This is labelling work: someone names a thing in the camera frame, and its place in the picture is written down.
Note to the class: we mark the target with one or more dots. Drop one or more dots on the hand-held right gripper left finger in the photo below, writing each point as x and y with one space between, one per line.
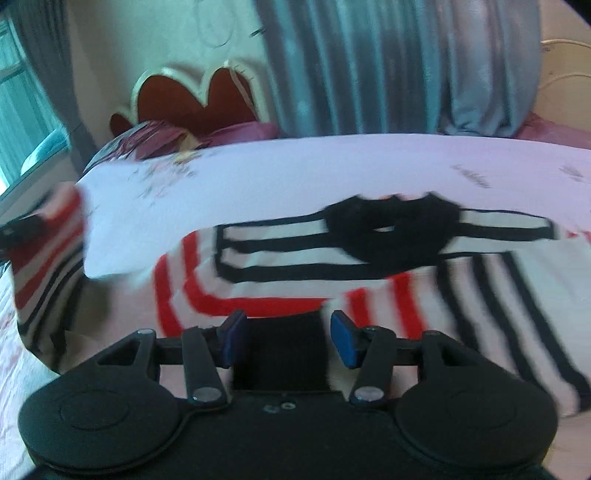
234 339

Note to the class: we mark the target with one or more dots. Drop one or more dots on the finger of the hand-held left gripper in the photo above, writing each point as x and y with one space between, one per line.
23 233

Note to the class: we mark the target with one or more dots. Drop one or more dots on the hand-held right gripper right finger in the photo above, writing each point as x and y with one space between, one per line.
344 344

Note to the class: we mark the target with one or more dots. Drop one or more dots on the striped knitted sock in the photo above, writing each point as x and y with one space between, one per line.
300 267

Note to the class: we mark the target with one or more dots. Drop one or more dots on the window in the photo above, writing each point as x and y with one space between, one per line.
25 120

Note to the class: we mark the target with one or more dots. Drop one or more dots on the dark patterned pillow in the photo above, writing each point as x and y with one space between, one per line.
138 143

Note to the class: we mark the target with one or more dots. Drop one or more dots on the floral bed sheet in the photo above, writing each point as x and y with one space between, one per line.
323 170

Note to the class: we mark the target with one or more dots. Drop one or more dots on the grey curtain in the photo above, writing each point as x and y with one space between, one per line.
55 60

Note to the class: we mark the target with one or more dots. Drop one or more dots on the pink pillow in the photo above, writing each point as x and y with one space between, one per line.
240 131

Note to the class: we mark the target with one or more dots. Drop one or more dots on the red headboard with white trim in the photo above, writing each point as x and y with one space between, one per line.
184 99

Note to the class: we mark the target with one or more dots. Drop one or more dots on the blue curtain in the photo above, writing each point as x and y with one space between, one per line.
369 64

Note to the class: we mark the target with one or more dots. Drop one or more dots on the pink blanket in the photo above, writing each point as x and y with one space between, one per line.
558 131

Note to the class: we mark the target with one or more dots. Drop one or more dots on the white arched bed frame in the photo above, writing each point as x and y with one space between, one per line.
563 74

